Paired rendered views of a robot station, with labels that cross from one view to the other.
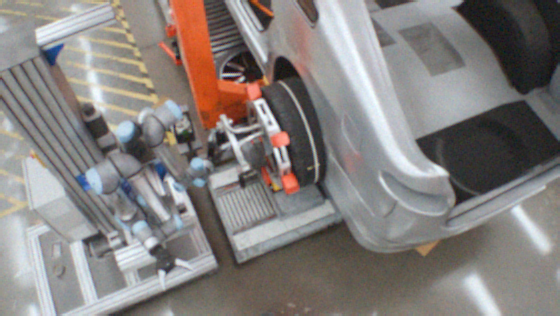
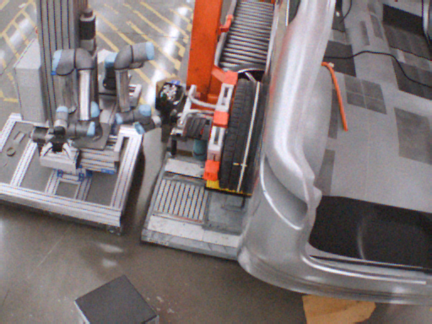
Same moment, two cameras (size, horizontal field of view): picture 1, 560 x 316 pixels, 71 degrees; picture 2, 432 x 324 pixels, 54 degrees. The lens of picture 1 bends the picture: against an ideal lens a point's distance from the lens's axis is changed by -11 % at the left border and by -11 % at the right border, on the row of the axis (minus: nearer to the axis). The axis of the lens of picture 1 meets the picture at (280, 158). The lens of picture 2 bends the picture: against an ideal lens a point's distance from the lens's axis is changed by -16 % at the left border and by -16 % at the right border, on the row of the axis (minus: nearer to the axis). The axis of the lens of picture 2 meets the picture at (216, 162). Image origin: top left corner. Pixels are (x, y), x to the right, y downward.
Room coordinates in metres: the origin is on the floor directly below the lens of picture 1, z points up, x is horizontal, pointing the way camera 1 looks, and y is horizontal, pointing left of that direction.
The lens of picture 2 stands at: (-0.39, -0.81, 2.91)
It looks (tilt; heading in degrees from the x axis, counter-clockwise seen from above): 48 degrees down; 25
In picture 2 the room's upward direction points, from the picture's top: 9 degrees clockwise
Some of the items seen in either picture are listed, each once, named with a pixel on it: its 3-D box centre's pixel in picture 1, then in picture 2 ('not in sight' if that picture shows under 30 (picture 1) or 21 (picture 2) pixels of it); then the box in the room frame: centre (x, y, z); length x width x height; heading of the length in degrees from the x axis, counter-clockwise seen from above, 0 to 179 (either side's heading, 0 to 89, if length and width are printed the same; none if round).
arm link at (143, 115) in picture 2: (196, 169); (142, 114); (1.31, 0.48, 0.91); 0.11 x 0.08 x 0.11; 140
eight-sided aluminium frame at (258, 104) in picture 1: (267, 142); (219, 130); (1.53, 0.07, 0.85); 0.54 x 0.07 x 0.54; 22
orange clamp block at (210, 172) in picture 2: (289, 183); (211, 170); (1.24, -0.05, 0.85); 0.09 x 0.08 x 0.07; 22
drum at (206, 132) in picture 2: (256, 146); (207, 127); (1.50, 0.14, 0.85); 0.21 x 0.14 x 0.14; 112
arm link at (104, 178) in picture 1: (118, 197); (66, 89); (0.99, 0.80, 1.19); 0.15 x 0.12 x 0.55; 129
